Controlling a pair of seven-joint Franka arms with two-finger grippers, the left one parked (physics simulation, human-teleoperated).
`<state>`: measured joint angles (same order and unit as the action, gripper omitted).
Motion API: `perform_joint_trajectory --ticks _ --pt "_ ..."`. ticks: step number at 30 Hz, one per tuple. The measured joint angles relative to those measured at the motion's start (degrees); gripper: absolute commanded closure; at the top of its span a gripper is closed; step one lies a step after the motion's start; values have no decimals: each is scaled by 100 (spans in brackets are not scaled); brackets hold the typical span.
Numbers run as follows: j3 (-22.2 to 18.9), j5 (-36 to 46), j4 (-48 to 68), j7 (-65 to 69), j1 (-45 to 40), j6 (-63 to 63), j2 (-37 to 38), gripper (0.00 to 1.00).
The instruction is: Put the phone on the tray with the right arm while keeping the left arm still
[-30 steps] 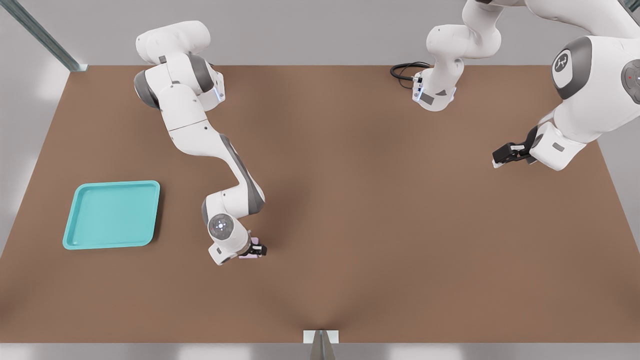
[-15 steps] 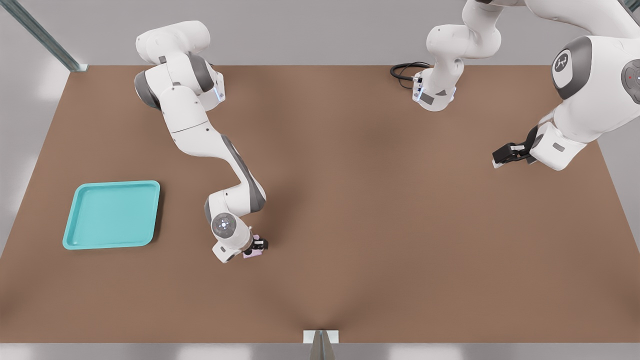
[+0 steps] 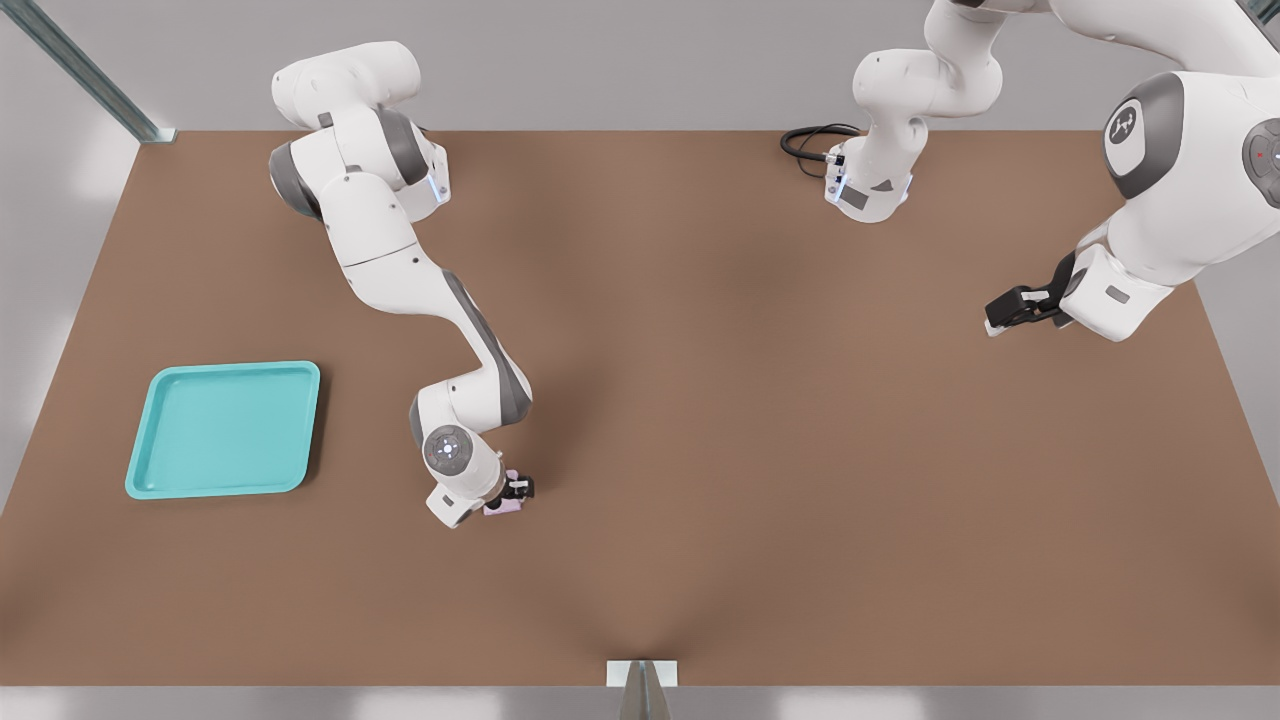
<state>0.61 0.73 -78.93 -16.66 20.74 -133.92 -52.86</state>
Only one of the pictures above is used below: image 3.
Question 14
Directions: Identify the silver frame post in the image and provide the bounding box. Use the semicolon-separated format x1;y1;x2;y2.
0;0;177;144
607;659;678;720

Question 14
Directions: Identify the pale blue-green tray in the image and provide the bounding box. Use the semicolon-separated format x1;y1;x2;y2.
125;361;322;501

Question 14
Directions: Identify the black cable loop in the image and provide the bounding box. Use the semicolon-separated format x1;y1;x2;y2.
780;124;865;179

